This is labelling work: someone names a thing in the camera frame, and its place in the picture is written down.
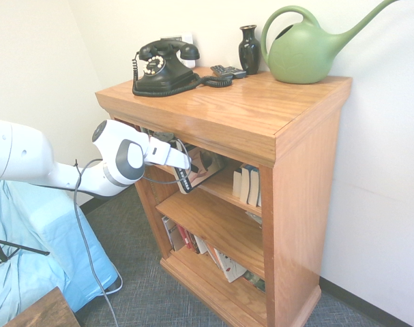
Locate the small black vase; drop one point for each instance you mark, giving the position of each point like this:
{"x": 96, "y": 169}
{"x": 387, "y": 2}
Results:
{"x": 249, "y": 51}

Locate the green plastic watering can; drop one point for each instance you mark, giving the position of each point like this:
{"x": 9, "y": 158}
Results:
{"x": 298, "y": 54}

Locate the black remote control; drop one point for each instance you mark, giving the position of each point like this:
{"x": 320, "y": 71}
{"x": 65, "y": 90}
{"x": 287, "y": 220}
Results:
{"x": 236, "y": 72}
{"x": 219, "y": 71}

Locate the red white cover book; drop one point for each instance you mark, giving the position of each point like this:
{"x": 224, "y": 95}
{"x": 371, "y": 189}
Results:
{"x": 172, "y": 235}

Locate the white square alarm clock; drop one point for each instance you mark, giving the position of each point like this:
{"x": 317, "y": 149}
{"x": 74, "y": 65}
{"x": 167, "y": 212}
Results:
{"x": 188, "y": 37}

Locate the thin pale paperback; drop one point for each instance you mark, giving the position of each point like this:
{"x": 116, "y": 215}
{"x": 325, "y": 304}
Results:
{"x": 200, "y": 245}

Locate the Kundera paperback with bowler hat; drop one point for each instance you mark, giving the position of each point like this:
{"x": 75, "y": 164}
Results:
{"x": 201, "y": 173}

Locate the black tripod legs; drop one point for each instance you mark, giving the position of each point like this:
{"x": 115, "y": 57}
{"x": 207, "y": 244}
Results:
{"x": 19, "y": 247}

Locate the cream paperback book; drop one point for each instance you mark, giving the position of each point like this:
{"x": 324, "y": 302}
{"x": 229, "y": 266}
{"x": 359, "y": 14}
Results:
{"x": 246, "y": 187}

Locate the dark green magazine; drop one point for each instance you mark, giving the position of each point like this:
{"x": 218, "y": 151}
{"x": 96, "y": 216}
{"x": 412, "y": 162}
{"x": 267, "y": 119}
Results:
{"x": 256, "y": 281}

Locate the oak wooden bookshelf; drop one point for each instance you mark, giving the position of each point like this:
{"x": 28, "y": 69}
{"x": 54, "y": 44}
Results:
{"x": 244, "y": 109}

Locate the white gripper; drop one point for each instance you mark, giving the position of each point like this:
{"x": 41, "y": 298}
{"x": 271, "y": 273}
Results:
{"x": 165, "y": 155}

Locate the white paperback with red marks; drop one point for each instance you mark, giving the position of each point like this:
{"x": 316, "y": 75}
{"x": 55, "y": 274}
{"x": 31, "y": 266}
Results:
{"x": 230, "y": 267}

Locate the red paperback book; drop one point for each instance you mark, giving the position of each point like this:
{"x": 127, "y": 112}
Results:
{"x": 188, "y": 240}

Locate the black vintage rotary telephone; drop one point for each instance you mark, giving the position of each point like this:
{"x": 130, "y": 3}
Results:
{"x": 162, "y": 73}

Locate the light blue cloth cover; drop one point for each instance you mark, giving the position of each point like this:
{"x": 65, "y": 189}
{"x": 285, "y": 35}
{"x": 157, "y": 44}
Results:
{"x": 39, "y": 245}

